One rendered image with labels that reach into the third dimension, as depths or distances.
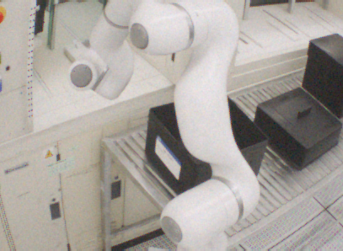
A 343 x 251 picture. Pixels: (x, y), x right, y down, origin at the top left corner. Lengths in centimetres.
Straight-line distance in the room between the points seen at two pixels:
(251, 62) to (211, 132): 116
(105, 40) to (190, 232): 47
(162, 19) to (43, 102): 95
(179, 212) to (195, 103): 21
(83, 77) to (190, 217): 47
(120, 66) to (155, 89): 62
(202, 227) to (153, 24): 40
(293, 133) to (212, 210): 83
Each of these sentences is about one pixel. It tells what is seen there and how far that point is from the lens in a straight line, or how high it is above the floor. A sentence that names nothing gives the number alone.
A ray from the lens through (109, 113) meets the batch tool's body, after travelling 180.
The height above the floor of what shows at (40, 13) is 104.
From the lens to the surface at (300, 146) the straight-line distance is 181.
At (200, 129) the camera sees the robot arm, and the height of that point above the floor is 132.
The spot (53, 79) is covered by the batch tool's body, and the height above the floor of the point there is 87.
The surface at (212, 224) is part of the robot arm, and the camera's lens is 106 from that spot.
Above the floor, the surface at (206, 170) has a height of 90.
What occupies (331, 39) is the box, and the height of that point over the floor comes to 101.
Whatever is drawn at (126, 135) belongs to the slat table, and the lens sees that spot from 184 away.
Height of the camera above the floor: 194
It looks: 38 degrees down
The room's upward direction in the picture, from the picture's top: 8 degrees clockwise
